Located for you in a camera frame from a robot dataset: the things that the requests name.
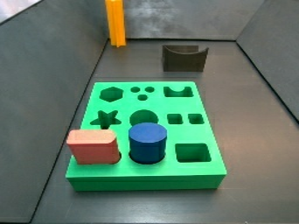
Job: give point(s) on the yellow star-shaped peg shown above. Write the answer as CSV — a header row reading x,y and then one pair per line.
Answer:
x,y
116,22

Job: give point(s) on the green shape sorting board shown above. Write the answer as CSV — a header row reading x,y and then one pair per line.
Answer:
x,y
171,103

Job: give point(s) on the blue cylinder block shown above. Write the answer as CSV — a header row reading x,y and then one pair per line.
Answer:
x,y
147,138

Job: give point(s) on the red rounded block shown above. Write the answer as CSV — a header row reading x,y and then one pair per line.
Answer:
x,y
94,146

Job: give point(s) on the black curved holder block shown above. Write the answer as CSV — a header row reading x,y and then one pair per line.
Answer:
x,y
184,58

